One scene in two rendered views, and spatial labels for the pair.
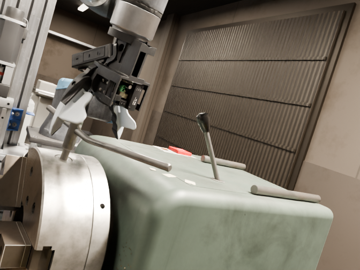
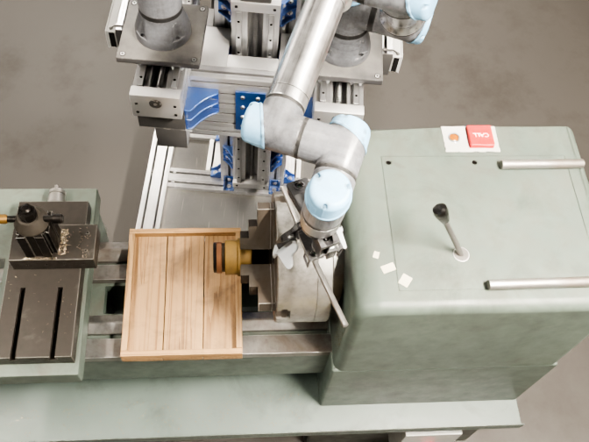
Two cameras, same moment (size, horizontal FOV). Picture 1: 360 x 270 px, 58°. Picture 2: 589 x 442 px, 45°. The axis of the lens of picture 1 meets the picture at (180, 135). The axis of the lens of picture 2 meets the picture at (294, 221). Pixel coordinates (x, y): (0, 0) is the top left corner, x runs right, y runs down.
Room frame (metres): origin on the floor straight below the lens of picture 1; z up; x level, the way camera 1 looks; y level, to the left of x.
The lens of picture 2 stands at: (-0.06, -0.12, 2.60)
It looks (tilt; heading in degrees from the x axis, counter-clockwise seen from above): 60 degrees down; 26
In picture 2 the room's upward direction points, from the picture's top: 8 degrees clockwise
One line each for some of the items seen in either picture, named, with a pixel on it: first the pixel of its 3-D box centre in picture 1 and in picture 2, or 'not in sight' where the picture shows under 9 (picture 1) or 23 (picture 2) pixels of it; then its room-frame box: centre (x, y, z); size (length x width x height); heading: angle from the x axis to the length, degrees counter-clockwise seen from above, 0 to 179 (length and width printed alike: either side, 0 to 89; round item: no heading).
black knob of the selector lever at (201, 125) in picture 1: (202, 122); (441, 213); (0.77, -0.04, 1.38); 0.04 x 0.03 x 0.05; 126
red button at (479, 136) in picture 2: (179, 152); (479, 137); (1.10, -0.02, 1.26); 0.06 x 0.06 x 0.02; 36
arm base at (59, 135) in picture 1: (62, 124); (344, 33); (1.23, 0.44, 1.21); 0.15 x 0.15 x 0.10
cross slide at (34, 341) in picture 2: not in sight; (45, 278); (0.30, 0.73, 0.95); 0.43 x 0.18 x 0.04; 36
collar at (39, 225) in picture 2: not in sight; (30, 218); (0.35, 0.76, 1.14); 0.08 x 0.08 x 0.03
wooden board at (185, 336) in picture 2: not in sight; (184, 291); (0.49, 0.44, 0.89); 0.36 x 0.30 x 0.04; 36
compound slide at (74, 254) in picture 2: not in sight; (55, 246); (0.37, 0.74, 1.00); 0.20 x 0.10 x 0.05; 126
